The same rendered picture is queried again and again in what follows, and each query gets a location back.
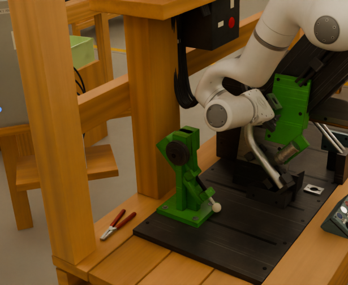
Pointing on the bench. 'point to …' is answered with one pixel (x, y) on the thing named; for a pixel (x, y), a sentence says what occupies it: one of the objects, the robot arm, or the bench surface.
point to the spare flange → (313, 191)
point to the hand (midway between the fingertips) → (267, 105)
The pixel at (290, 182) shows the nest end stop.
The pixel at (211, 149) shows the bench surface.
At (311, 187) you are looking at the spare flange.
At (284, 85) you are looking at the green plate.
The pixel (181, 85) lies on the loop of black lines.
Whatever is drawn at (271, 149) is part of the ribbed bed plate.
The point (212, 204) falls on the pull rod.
